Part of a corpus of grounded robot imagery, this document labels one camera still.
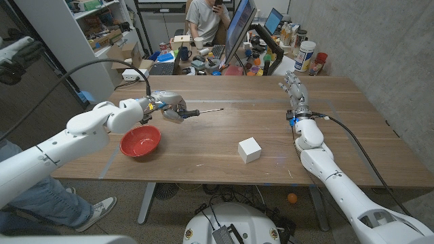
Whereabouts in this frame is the dark blue mug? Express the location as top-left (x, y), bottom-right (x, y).
top-left (178, 45), bottom-right (193, 62)

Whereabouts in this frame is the black laptop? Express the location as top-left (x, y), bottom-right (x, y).
top-left (149, 50), bottom-right (182, 76)

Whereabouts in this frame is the white cube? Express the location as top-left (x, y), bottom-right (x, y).
top-left (237, 136), bottom-right (262, 165)

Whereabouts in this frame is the open laptop blue screen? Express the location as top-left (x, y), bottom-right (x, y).
top-left (263, 7), bottom-right (284, 37)

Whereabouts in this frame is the white plastic tub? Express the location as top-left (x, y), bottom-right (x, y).
top-left (294, 40), bottom-right (317, 73)

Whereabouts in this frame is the blue black handled screwdriver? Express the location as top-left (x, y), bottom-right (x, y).
top-left (178, 108), bottom-right (224, 119)

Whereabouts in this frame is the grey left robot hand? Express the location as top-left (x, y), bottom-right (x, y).
top-left (145, 90), bottom-right (188, 125)

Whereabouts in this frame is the white shelf unit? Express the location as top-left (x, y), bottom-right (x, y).
top-left (13, 0), bottom-right (145, 105)

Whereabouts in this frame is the small light wooden box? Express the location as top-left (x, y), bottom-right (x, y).
top-left (170, 35), bottom-right (191, 52)

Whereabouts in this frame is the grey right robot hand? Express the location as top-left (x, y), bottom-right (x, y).
top-left (278, 70), bottom-right (311, 118)

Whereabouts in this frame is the large computer monitor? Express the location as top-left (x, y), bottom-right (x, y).
top-left (224, 0), bottom-right (258, 65)

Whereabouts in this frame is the seated person grey shirt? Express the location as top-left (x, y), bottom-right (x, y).
top-left (185, 0), bottom-right (231, 45)

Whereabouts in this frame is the clear jar black lid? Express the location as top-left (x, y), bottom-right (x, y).
top-left (293, 29), bottom-right (308, 55)

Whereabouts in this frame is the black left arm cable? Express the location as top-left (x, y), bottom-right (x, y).
top-left (0, 58), bottom-right (152, 142)

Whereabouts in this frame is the black keyboard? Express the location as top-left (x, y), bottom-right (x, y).
top-left (210, 44), bottom-right (226, 60)

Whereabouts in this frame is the white power box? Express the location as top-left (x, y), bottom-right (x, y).
top-left (121, 68), bottom-right (150, 82)

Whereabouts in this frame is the white black gloved person hand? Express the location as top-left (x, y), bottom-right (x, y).
top-left (0, 28), bottom-right (47, 86)

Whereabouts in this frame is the grey tape roll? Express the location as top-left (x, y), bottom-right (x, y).
top-left (205, 58), bottom-right (221, 74)

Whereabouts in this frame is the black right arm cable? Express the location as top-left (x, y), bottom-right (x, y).
top-left (313, 113), bottom-right (413, 218)

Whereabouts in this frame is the red bowl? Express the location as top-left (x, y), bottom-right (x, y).
top-left (119, 125), bottom-right (162, 158)

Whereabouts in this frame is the pink box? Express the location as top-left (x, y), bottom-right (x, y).
top-left (224, 64), bottom-right (244, 76)

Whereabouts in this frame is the grey table leg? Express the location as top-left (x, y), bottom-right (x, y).
top-left (308, 185), bottom-right (330, 232)
top-left (137, 182), bottom-right (157, 225)

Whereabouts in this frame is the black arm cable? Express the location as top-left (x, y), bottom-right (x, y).
top-left (313, 113), bottom-right (413, 218)
top-left (0, 58), bottom-right (152, 142)

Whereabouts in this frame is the white robot torso base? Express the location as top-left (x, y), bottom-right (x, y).
top-left (182, 202), bottom-right (281, 244)

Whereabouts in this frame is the grey ribbed power brick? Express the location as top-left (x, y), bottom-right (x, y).
top-left (212, 226), bottom-right (235, 244)

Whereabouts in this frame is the open cardboard box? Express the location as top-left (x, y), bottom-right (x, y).
top-left (106, 41), bottom-right (155, 74)

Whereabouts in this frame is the standing person in jeans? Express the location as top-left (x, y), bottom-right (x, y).
top-left (0, 138), bottom-right (118, 235)

